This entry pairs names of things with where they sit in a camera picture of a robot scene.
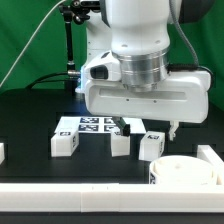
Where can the white right rail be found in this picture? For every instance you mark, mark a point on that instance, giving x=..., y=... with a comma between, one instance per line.
x=208, y=154

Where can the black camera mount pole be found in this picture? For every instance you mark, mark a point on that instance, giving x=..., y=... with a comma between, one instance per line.
x=73, y=75

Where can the white front rail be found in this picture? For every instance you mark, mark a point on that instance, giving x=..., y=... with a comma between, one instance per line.
x=110, y=198

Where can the white left block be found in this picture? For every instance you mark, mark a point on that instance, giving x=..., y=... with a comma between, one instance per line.
x=2, y=153

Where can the white paper marker sheet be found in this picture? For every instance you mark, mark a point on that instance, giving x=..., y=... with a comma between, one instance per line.
x=97, y=124

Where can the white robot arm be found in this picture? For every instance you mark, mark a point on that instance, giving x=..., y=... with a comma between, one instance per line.
x=131, y=76

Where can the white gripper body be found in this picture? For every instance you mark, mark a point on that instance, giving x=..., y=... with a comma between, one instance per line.
x=182, y=97

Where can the white rail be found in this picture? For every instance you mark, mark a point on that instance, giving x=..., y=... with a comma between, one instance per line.
x=208, y=154
x=110, y=198

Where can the black camera on mount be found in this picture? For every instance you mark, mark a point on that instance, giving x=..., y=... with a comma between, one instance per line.
x=88, y=4

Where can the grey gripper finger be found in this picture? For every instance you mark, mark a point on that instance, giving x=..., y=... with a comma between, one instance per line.
x=174, y=125
x=122, y=125

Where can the white round stool seat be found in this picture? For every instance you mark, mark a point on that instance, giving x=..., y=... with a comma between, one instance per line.
x=181, y=170

